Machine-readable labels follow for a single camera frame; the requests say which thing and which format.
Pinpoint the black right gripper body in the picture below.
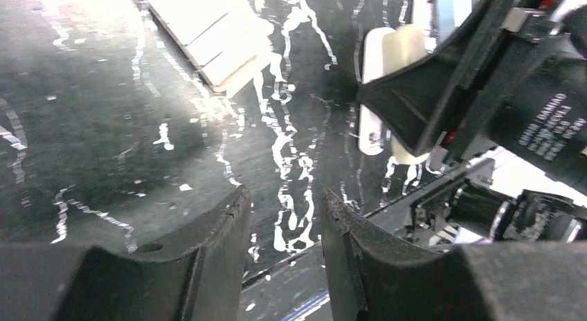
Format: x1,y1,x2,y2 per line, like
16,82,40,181
440,0,586,192

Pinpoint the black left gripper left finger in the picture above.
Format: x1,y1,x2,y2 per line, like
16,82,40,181
1,185,251,320

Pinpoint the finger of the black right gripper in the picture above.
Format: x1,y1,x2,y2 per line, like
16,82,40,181
357,44,464,156

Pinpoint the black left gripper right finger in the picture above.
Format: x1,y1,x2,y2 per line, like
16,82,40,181
321,190,586,320

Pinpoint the white metal stapler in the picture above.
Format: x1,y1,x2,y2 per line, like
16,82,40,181
358,24,429,165

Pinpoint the cardboard staple tray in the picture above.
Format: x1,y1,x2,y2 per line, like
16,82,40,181
146,0,273,97

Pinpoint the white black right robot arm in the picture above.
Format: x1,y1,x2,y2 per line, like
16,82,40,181
357,0,586,243

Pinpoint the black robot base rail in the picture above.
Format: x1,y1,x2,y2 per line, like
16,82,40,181
238,147,587,321

